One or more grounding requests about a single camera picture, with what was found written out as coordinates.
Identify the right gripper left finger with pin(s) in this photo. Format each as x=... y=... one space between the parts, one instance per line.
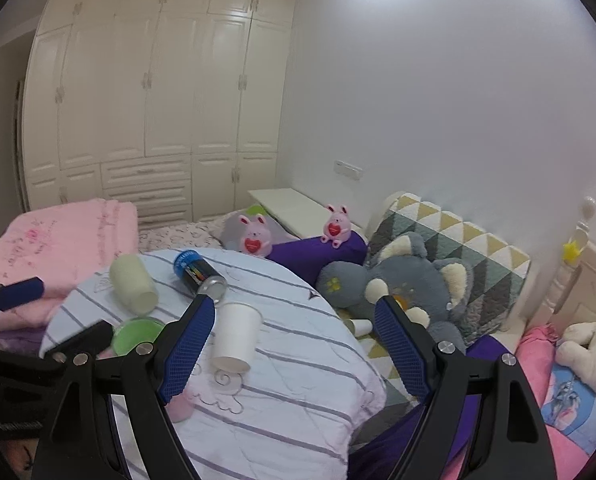
x=147 y=378

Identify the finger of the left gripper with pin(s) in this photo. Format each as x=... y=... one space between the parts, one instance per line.
x=23 y=292
x=91 y=341

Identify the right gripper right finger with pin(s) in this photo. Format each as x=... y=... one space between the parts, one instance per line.
x=509 y=439

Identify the clear can green pink paper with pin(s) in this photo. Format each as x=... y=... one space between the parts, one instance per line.
x=130 y=334

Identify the pale green ceramic cup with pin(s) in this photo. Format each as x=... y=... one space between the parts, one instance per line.
x=133 y=286

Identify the clear cup pink paper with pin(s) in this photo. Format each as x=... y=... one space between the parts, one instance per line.
x=180 y=407

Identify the white paper cup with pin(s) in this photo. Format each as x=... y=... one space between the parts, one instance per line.
x=235 y=337

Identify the small paper cup on bed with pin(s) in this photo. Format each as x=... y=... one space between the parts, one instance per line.
x=359 y=328

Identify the pink cartoon pillow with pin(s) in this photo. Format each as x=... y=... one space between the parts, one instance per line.
x=567 y=404

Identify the pink folded blanket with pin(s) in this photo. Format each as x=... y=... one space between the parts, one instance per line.
x=63 y=246

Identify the white plush toy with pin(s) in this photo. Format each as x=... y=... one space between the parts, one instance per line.
x=577 y=351

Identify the blue black CoolTowel can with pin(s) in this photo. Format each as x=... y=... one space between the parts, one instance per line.
x=199 y=276

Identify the cream bed headboard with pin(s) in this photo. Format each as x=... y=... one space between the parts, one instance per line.
x=571 y=297

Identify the grey elephant plush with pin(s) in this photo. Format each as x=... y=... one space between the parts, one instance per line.
x=433 y=294

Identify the triangle pattern pillow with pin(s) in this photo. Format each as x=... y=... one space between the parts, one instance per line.
x=503 y=273

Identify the pink bunny plush left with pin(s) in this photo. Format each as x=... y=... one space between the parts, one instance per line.
x=256 y=239

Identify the pink bunny plush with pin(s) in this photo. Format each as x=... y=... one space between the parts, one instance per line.
x=256 y=239
x=337 y=229

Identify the striped white quilt cover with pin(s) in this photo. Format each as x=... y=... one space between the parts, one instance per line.
x=309 y=389

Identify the purple bolster pillow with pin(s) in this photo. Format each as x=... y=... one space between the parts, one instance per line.
x=306 y=258

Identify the white bedside shelf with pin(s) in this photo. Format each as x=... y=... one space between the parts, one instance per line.
x=296 y=212

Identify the white wardrobe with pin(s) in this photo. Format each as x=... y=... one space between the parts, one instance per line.
x=171 y=105

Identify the pink bunny plush right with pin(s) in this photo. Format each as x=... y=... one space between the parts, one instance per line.
x=337 y=229

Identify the white wall socket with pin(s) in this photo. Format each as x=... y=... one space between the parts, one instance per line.
x=347 y=170

